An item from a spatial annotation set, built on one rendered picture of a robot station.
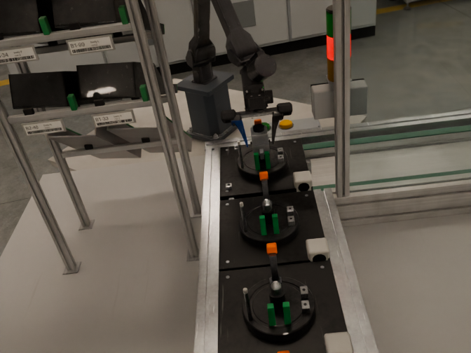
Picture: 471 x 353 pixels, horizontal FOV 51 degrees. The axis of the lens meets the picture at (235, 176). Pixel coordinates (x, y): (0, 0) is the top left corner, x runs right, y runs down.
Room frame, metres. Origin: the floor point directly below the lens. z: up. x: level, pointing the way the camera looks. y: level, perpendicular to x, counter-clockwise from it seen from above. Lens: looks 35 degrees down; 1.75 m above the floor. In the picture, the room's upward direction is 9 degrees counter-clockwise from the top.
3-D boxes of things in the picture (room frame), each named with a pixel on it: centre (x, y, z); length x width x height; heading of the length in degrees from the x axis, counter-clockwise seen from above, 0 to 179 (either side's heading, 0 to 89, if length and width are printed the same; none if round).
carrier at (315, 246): (0.87, -0.06, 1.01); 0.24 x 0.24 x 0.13; 86
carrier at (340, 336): (0.63, -0.04, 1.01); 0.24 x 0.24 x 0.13; 86
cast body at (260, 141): (1.11, -0.08, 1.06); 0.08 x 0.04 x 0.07; 176
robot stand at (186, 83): (1.55, 0.05, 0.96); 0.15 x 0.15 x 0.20; 50
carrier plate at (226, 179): (1.12, -0.08, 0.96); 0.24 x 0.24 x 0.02; 86
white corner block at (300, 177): (1.02, -0.17, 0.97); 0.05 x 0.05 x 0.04; 86
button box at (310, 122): (1.33, -0.18, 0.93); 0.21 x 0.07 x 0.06; 86
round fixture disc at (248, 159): (1.12, -0.08, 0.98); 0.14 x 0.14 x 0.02
